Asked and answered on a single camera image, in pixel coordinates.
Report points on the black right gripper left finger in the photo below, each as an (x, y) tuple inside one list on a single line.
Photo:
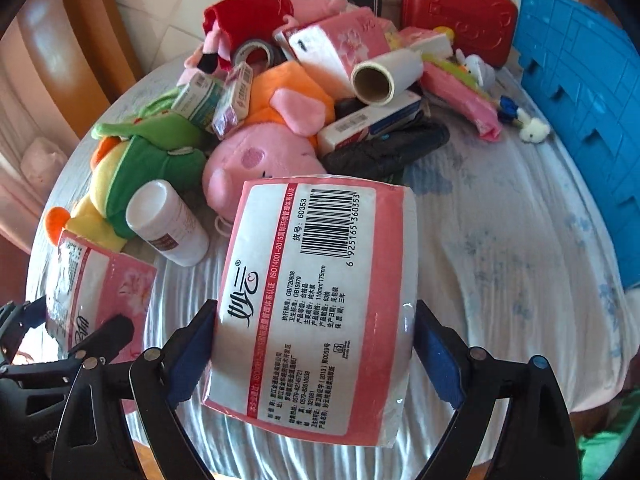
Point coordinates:
[(93, 440)]

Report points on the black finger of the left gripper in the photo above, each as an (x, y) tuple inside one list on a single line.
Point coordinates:
[(106, 344), (15, 321)]

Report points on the white pill bottle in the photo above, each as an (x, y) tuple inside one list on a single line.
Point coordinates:
[(158, 215)]

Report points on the pink tissue pack with barcode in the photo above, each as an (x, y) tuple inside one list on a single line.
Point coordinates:
[(316, 309)]

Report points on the pink pig plush orange shirt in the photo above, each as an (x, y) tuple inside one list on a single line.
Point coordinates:
[(277, 139)]

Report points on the black umbrella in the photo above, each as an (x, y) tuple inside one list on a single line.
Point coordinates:
[(388, 154)]

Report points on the white paper roll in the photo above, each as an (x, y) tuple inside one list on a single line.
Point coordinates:
[(381, 79)]

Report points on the white blue medicine box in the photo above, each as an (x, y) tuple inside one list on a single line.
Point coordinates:
[(369, 122)]

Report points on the green yellow dinosaur plush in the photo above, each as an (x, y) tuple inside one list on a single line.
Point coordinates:
[(155, 144)]

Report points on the green white medicine box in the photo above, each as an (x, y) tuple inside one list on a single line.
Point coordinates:
[(198, 99)]

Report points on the blue knit pouch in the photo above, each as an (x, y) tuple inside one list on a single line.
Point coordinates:
[(507, 111)]

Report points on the grey tape roll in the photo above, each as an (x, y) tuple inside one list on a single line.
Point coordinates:
[(260, 55)]

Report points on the pink green wet wipes pack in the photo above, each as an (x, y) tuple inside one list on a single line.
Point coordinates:
[(459, 90)]

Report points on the white blue duck toy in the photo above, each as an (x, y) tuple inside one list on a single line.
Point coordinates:
[(483, 73)]

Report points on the blue plastic storage crate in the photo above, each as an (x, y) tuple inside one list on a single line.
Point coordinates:
[(582, 71)]

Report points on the pink tissue pack upright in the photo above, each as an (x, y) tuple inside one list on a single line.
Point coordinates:
[(330, 49)]

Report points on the yellow plush toy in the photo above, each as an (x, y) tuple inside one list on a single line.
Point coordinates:
[(448, 32)]

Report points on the red plastic toy suitcase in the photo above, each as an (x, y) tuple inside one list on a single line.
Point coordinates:
[(482, 27)]

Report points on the white bunny plush keychain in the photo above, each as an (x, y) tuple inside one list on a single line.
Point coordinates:
[(532, 129)]

